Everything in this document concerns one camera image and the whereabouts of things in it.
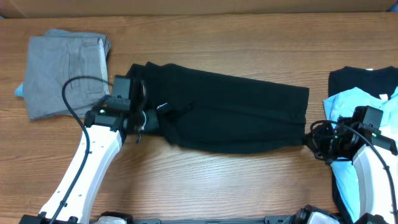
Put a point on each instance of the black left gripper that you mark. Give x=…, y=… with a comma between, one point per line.
x=140, y=129

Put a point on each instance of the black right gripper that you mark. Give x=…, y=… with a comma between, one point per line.
x=313, y=139

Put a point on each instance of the black t-shirt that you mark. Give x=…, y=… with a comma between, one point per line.
x=220, y=113

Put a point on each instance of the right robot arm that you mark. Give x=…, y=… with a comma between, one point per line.
x=359, y=140

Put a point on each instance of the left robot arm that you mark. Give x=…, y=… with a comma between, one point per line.
x=104, y=130

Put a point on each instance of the light blue printed t-shirt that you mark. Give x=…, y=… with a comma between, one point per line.
x=342, y=105

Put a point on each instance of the black garment under pile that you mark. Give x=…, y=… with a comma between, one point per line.
x=349, y=88

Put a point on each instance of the folded grey trousers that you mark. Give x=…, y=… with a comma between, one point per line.
x=63, y=64

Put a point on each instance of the light blue folded cloth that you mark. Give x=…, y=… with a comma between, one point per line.
x=19, y=91

